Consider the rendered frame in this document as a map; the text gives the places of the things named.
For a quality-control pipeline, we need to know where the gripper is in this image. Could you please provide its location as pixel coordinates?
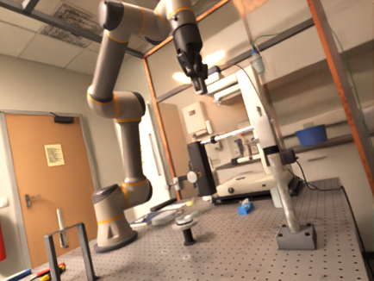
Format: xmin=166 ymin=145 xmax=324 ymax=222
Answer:
xmin=171 ymin=23 xmax=209 ymax=96

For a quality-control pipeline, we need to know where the grey post base block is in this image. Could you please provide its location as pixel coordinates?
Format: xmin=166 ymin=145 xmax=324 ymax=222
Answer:
xmin=275 ymin=222 xmax=318 ymax=251

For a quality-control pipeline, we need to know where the white manipulator boss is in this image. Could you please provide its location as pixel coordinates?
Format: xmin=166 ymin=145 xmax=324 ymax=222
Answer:
xmin=252 ymin=115 xmax=278 ymax=149

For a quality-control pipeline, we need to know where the white manipulator rod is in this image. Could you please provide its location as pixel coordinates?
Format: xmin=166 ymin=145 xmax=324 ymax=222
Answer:
xmin=199 ymin=125 xmax=256 ymax=146

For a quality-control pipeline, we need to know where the black clamp knob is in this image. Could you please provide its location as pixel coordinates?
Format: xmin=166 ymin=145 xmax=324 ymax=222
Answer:
xmin=279 ymin=147 xmax=299 ymax=165

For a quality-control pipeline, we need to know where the blue notebook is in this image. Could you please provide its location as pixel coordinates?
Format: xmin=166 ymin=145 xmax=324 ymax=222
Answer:
xmin=128 ymin=212 xmax=159 ymax=228

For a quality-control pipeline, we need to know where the blue white tool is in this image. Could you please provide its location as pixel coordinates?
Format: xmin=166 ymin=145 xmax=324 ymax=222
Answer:
xmin=3 ymin=267 xmax=33 ymax=281

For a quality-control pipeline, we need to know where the white cabinet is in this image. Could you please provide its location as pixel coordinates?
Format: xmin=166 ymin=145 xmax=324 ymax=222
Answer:
xmin=137 ymin=100 xmax=177 ymax=200

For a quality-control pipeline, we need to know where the small blue block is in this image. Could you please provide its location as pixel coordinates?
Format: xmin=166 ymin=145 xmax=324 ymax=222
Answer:
xmin=237 ymin=197 xmax=255 ymax=216

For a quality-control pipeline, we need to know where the orange cage frame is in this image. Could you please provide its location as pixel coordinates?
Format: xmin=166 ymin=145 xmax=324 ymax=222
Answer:
xmin=141 ymin=0 xmax=374 ymax=203

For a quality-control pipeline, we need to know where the yellow paper notice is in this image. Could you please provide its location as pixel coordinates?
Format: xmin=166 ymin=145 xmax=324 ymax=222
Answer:
xmin=43 ymin=143 xmax=66 ymax=168

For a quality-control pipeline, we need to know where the black carriage block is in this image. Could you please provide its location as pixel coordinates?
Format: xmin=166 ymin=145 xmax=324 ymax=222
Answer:
xmin=186 ymin=140 xmax=218 ymax=197

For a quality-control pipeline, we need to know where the grey metal post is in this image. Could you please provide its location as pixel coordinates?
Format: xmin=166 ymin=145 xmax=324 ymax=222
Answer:
xmin=267 ymin=153 xmax=302 ymax=234

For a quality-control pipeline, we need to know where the grey ceiling vent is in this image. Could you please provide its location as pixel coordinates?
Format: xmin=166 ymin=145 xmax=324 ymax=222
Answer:
xmin=40 ymin=2 xmax=103 ymax=49

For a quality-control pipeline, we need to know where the green tube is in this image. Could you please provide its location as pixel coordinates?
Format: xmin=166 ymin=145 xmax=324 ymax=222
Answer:
xmin=251 ymin=31 xmax=293 ymax=51

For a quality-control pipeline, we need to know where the white microscope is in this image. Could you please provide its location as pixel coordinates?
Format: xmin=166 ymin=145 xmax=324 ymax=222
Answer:
xmin=203 ymin=65 xmax=303 ymax=205

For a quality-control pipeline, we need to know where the black cable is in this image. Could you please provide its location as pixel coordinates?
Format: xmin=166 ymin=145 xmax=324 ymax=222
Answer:
xmin=287 ymin=157 xmax=374 ymax=265

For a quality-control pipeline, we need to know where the grey door handle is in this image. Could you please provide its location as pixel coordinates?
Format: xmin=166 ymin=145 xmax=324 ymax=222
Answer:
xmin=24 ymin=193 xmax=41 ymax=209

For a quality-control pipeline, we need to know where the grey ceiling beam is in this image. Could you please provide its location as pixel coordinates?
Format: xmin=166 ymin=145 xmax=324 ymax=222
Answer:
xmin=0 ymin=0 xmax=145 ymax=59

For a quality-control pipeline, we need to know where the orange door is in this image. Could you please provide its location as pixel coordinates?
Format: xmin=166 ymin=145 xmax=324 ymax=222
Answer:
xmin=0 ymin=109 xmax=102 ymax=269

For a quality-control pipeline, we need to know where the white hanging bottle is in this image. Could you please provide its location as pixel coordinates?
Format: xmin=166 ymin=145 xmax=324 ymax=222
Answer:
xmin=249 ymin=49 xmax=266 ymax=76

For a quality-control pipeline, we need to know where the white wall box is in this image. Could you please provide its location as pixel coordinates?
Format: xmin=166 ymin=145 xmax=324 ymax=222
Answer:
xmin=181 ymin=101 xmax=214 ymax=137

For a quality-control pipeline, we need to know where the blue bowl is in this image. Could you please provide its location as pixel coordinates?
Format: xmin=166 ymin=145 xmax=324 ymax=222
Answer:
xmin=294 ymin=124 xmax=328 ymax=147

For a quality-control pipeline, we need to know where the black tube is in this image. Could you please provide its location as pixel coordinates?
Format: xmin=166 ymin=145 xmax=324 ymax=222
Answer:
xmin=149 ymin=197 xmax=178 ymax=213

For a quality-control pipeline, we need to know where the grey flat case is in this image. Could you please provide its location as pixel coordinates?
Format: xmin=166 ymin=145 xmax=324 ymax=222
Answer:
xmin=151 ymin=209 xmax=178 ymax=227

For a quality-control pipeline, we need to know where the red yellow screwdriver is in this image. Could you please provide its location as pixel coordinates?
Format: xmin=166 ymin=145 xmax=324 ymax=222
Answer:
xmin=31 ymin=261 xmax=67 ymax=281

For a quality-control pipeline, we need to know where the black door closer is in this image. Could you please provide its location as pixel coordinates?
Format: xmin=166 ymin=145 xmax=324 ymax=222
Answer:
xmin=50 ymin=111 xmax=75 ymax=124

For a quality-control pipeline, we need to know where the grey metal rack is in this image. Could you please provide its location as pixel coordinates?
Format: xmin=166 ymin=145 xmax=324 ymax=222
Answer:
xmin=43 ymin=222 xmax=99 ymax=281

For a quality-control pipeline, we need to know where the grey dovetail bracket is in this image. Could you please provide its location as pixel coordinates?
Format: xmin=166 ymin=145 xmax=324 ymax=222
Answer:
xmin=163 ymin=174 xmax=190 ymax=191

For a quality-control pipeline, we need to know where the black bath post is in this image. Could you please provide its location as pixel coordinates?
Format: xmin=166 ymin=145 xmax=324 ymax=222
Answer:
xmin=181 ymin=228 xmax=197 ymax=247

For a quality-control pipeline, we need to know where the red fire extinguisher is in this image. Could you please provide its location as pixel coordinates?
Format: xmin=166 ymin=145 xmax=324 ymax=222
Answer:
xmin=0 ymin=216 xmax=8 ymax=263

